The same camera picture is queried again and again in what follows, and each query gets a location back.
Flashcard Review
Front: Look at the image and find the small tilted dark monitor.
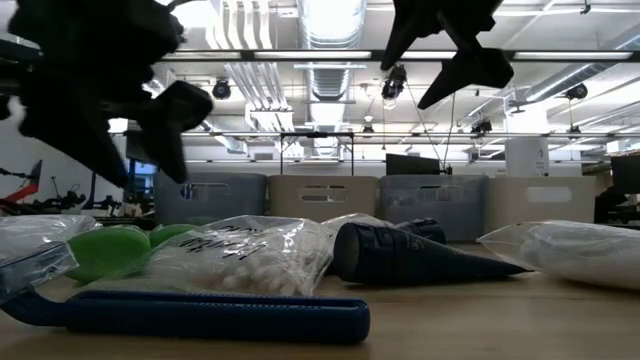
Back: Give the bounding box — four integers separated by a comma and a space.
26, 159, 44, 197

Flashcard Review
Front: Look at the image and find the crumpled clear plastic bag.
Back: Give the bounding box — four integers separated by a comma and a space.
0, 214, 104, 264

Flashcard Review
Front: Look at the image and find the clear bag of cotton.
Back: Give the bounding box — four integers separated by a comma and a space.
476, 219, 640, 293

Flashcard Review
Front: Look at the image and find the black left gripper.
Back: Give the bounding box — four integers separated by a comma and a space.
7, 0, 215, 189

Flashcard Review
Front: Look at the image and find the dark monitor at desk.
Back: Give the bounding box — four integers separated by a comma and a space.
610, 154, 640, 197

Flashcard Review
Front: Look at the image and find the distant black metal frame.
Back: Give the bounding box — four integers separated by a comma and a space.
279, 130, 356, 177

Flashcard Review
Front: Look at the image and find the green Pert shampoo bottle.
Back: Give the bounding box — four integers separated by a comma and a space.
65, 225, 153, 285
148, 222, 202, 250

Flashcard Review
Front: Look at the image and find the dark navy toiletry tube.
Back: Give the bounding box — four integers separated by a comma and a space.
394, 217, 448, 247
331, 221, 531, 287

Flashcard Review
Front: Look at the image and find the dark grey plastic bin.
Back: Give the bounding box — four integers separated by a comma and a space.
378, 174, 491, 243
153, 171, 269, 227

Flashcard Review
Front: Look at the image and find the lit blue screen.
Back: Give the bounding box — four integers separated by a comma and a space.
124, 158, 159, 202

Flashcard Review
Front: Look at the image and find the silver ventilation duct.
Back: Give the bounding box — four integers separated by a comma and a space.
298, 0, 368, 102

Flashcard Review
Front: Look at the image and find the printed bag of cotton swabs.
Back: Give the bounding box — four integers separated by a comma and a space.
141, 214, 336, 298

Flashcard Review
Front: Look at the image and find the white cylindrical column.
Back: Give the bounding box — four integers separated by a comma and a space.
504, 136, 551, 178

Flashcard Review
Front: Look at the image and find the black computer monitor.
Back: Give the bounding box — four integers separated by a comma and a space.
384, 152, 443, 177

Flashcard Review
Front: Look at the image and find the blue plastic razor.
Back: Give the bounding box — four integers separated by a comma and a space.
0, 242, 372, 347

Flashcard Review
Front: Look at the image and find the pale plastic storage bin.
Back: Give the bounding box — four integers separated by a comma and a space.
486, 175, 599, 234
267, 174, 380, 224

